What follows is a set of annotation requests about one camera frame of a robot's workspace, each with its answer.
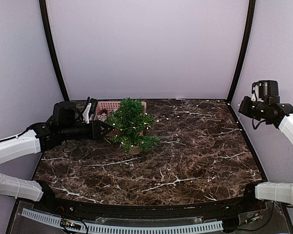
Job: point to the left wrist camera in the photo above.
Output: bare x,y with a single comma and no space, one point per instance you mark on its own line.
89,109

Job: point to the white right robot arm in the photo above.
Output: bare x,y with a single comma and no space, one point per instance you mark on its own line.
280,189

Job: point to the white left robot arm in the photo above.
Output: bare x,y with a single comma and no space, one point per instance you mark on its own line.
25,143

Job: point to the white snowflake ornament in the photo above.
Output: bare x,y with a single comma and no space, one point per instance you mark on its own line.
102,117

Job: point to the white slotted cable duct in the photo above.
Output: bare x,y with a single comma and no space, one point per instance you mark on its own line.
83,227

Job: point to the beige tree pot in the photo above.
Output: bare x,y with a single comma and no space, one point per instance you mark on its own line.
134,150

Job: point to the pink plastic basket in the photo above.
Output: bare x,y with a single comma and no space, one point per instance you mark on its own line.
112,106

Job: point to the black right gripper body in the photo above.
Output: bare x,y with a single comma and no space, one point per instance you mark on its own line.
257,112

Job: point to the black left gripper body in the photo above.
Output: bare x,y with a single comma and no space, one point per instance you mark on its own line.
69,132

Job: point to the small green christmas tree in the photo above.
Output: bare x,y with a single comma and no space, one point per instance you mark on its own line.
131,123

